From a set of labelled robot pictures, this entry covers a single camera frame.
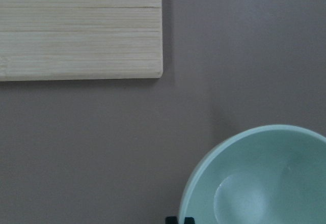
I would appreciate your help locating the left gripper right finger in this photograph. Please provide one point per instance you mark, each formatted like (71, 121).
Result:
(189, 220)

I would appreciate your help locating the bamboo cutting board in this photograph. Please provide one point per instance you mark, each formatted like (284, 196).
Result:
(81, 39)

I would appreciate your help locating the green bowl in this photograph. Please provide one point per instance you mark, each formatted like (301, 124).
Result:
(268, 174)

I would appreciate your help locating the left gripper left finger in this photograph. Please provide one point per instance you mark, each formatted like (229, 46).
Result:
(171, 220)

